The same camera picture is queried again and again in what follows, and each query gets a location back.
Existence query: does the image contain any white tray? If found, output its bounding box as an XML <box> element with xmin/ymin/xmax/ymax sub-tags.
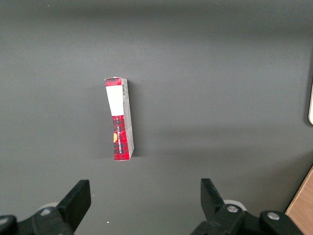
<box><xmin>308</xmin><ymin>80</ymin><xmax>313</xmax><ymax>126</ymax></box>

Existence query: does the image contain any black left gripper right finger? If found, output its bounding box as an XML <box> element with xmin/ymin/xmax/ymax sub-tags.
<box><xmin>189</xmin><ymin>178</ymin><xmax>304</xmax><ymax>235</ymax></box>

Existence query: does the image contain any wooden board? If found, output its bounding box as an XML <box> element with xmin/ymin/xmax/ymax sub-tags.
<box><xmin>285</xmin><ymin>164</ymin><xmax>313</xmax><ymax>235</ymax></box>

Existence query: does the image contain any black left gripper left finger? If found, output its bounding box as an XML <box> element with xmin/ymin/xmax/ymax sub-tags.
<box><xmin>0</xmin><ymin>179</ymin><xmax>92</xmax><ymax>235</ymax></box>

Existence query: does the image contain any red plaid cardboard box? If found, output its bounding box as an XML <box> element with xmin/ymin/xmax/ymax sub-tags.
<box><xmin>104</xmin><ymin>77</ymin><xmax>135</xmax><ymax>162</ymax></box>

